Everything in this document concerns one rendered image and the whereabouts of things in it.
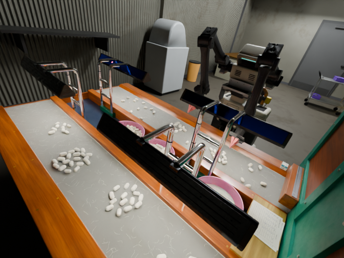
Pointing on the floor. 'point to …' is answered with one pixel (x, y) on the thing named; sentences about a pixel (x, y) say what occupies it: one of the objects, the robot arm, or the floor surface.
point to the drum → (193, 70)
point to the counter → (228, 71)
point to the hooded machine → (166, 57)
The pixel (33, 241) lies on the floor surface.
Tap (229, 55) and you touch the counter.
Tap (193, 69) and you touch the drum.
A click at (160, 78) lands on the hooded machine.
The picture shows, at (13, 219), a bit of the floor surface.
